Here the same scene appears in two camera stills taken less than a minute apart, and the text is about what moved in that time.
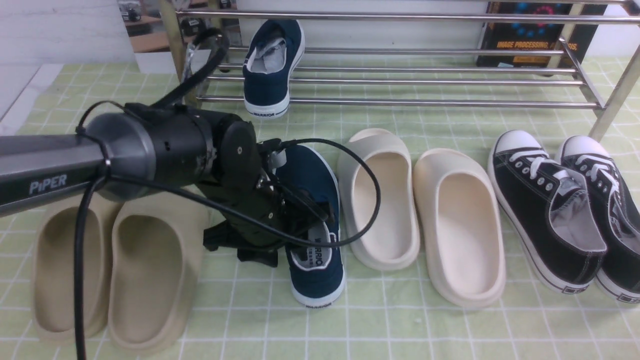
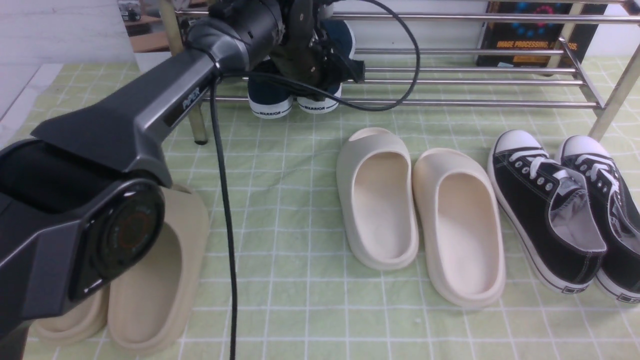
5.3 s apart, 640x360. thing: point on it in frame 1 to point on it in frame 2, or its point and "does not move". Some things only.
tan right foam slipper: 156,247 does not move
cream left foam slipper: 393,241 does not move
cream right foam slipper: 460,215 does not move
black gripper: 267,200 to 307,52
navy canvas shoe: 317,276 to 344,35
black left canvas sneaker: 551,209 does not move
